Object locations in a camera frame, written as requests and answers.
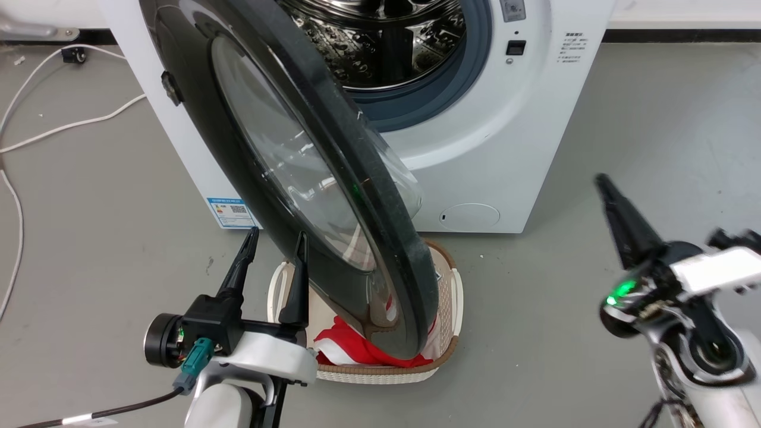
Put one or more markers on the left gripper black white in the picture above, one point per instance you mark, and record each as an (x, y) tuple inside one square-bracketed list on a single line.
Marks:
[(214, 324)]

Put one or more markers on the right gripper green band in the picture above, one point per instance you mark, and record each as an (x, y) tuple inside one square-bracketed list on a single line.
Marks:
[(672, 279)]

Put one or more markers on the dark round glass washer door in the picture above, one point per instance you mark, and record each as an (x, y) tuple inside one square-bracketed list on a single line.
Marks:
[(279, 154)]

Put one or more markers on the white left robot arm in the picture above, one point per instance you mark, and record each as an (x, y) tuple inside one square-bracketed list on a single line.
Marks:
[(223, 407)]

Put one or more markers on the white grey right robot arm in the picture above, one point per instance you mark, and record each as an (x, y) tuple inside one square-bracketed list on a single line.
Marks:
[(713, 368)]

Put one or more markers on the white front-load washing machine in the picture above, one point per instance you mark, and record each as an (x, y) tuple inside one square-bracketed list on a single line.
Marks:
[(511, 131)]

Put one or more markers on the grey rubber door gasket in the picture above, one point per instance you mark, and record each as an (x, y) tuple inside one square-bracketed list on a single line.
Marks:
[(461, 71)]

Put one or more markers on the blue white energy label sticker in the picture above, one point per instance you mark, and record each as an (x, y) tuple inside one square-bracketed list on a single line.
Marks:
[(232, 213)]

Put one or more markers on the red white cloth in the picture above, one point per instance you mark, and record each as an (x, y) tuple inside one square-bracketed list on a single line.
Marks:
[(351, 348)]

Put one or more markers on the cream brown woven laundry basket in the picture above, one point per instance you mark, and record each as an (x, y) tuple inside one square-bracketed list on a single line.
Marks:
[(447, 309)]

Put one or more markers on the steel washer drum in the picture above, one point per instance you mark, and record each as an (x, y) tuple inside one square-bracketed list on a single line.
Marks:
[(380, 41)]

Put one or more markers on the small black caster wheel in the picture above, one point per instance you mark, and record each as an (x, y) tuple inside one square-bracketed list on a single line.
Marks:
[(74, 55)]

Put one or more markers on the grey metal base leg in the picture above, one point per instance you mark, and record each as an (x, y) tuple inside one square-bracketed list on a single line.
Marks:
[(35, 30)]

